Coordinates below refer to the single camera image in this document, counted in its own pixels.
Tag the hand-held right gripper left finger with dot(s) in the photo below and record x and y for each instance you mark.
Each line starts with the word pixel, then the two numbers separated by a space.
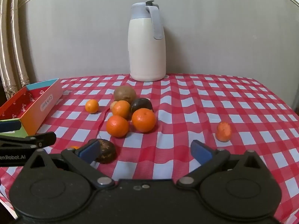
pixel 90 151

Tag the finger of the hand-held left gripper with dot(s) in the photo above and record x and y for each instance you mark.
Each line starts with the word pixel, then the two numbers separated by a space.
pixel 35 140
pixel 9 125

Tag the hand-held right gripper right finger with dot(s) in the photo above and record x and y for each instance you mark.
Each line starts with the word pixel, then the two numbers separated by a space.
pixel 201 152

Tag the dark brown rough fruit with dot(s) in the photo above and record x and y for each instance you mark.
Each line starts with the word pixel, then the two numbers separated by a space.
pixel 107 151

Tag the colourful cardboard box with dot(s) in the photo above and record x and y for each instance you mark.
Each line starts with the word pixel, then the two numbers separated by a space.
pixel 28 112

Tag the red strawberry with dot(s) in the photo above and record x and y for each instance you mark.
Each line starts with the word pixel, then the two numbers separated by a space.
pixel 223 131

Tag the small orange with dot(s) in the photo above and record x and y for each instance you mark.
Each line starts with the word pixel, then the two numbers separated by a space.
pixel 92 106

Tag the large orange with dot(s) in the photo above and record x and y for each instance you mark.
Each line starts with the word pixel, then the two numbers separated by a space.
pixel 144 120

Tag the brown kiwi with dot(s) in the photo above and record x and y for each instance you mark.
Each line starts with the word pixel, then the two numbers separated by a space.
pixel 125 93

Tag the dark purple passion fruit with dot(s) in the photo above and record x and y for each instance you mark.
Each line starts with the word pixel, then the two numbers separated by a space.
pixel 143 104

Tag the red white checkered tablecloth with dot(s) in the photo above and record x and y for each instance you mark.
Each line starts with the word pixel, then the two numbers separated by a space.
pixel 186 112

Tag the white thermos jug grey lid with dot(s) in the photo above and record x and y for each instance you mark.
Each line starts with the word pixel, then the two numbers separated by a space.
pixel 146 51

